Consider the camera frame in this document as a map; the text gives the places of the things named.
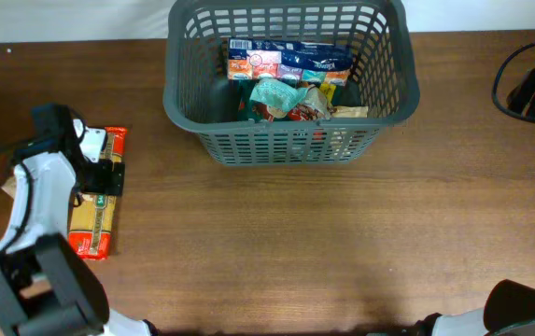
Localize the yellow orange snack packet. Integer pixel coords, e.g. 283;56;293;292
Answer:
68;126;128;260

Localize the beige bread bag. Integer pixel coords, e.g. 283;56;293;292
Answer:
1;176;17;199

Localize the blue rectangular carton box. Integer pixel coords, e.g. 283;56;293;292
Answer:
227;38;353;86

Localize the mint green small packet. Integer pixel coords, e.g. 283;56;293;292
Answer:
249;77;308;113

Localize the beige brown snack bag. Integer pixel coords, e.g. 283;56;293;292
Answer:
294;83;370;121

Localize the green Nescafe coffee bag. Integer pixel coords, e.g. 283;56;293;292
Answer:
238;81;314;122

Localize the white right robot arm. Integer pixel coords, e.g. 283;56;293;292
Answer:
414;68;535;336

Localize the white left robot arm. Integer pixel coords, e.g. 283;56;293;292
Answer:
0;104;158;336

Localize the dark grey plastic basket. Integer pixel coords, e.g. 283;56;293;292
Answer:
163;0;420;166

